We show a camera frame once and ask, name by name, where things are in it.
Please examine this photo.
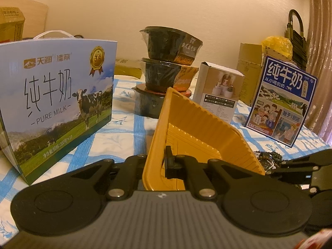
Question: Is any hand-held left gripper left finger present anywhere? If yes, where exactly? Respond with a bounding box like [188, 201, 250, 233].
[70, 154, 148, 201]

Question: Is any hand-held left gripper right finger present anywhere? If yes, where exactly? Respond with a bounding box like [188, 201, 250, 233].
[162, 146, 260, 201]

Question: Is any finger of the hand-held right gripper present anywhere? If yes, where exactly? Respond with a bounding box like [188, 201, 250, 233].
[281, 150, 332, 171]
[270, 167, 321, 186]

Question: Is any black wrist watch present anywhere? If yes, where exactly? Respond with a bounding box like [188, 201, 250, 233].
[261, 160, 275, 173]

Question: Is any dark bead bracelet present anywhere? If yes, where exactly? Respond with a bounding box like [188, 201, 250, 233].
[255, 150, 270, 163]

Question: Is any yellow ribbed plastic tray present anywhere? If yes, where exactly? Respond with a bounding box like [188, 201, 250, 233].
[142, 87, 266, 192]

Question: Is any blue checked white cloth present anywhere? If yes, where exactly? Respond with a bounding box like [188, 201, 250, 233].
[0, 74, 332, 239]

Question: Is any dark blue cartoon milk carton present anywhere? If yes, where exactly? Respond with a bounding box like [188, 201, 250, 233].
[244, 56, 318, 148]

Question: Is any black bowl with red lid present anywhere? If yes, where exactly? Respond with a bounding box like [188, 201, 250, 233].
[132, 83, 192, 119]

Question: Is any white product box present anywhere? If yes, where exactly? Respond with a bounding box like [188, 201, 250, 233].
[192, 61, 245, 124]

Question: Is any beige curtain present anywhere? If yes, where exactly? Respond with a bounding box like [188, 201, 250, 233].
[301, 0, 332, 146]

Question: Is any black instant food bowl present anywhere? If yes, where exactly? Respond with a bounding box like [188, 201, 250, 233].
[141, 57, 200, 93]
[139, 26, 203, 65]

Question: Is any flat yellow-brown box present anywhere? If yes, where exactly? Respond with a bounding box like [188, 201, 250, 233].
[114, 57, 143, 80]

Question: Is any light blue cow milk box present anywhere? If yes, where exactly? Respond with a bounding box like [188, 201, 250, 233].
[0, 31, 119, 186]

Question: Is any tall brown cardboard box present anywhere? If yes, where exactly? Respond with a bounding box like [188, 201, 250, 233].
[237, 43, 268, 107]

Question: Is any yellow plastic bag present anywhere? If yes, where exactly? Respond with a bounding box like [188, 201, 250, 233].
[261, 35, 293, 60]

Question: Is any light wooden board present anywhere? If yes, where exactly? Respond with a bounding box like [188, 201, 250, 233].
[0, 0, 49, 42]

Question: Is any brown printed cardboard box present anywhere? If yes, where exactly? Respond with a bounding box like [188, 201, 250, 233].
[0, 6, 26, 43]

